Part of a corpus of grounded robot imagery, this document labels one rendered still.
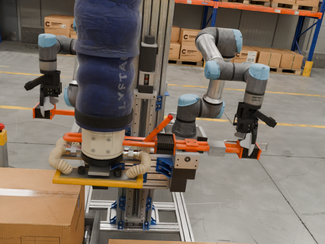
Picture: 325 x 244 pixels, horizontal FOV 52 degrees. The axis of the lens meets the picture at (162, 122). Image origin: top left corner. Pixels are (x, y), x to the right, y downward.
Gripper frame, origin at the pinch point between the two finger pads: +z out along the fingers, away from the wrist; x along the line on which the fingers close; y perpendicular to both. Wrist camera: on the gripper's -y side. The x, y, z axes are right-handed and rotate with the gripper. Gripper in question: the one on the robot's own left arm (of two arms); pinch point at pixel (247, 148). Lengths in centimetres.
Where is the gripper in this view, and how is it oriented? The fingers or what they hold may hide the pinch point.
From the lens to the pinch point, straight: 146.0
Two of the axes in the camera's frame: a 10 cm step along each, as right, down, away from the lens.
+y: -9.9, -0.8, -0.8
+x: 0.4, 3.8, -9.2
